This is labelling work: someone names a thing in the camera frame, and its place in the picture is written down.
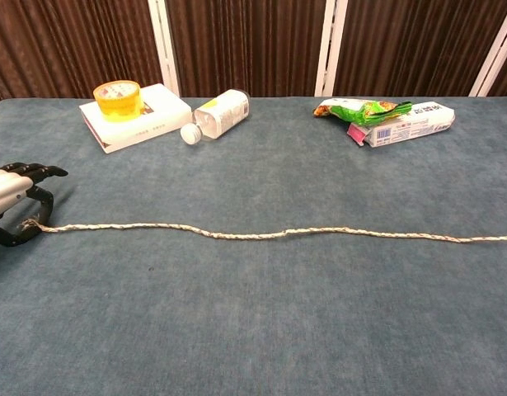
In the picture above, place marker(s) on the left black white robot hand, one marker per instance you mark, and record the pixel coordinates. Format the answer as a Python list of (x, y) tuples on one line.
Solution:
[(6, 185)]

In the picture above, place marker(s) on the yellow tape roll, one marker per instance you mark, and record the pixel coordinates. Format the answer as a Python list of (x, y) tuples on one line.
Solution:
[(121, 109)]

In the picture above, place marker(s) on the brown corrugated partition panel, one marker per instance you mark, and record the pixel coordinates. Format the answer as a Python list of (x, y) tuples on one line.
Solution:
[(506, 70), (249, 45), (71, 41), (414, 45)]

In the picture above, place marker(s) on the white square box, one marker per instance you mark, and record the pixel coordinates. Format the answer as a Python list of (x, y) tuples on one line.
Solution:
[(154, 115)]

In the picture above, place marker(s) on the clear bottle with white cap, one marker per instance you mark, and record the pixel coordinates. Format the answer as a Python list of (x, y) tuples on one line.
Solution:
[(224, 111)]

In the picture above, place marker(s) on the blue felt table mat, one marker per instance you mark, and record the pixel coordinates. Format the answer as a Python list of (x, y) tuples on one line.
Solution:
[(253, 313)]

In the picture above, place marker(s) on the green snack bag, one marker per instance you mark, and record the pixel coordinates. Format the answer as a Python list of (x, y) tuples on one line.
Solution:
[(368, 111)]

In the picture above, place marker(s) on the white toothpaste box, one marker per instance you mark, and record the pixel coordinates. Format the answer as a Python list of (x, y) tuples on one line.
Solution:
[(414, 123)]

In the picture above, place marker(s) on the white partition post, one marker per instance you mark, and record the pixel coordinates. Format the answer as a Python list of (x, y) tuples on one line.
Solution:
[(164, 49), (325, 49), (494, 53)]

